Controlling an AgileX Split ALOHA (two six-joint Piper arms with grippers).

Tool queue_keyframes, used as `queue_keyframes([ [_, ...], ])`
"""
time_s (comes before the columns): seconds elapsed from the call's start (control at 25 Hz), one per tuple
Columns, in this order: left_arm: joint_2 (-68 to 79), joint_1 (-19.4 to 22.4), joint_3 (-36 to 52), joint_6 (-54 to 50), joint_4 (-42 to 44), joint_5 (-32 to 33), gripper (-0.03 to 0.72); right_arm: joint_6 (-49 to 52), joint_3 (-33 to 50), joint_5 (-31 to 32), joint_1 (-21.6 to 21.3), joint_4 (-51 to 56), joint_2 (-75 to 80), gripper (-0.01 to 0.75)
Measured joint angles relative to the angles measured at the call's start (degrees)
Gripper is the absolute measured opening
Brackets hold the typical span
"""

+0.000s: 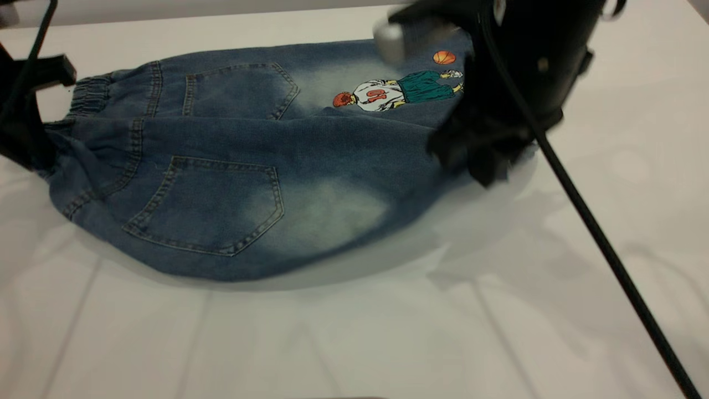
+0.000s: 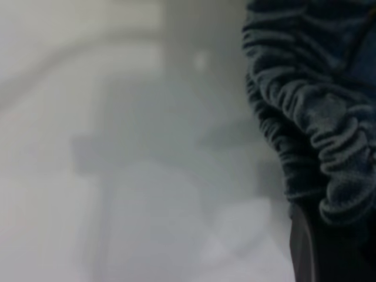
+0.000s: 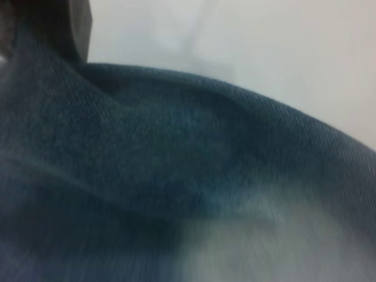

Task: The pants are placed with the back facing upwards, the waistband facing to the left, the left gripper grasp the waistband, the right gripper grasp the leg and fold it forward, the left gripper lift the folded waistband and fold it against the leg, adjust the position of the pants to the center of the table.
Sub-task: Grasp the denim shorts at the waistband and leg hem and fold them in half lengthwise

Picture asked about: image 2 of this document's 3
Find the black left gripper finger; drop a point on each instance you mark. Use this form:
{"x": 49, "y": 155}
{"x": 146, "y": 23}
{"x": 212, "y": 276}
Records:
{"x": 302, "y": 252}

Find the blue denim jeans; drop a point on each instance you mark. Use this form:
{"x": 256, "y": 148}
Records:
{"x": 311, "y": 88}

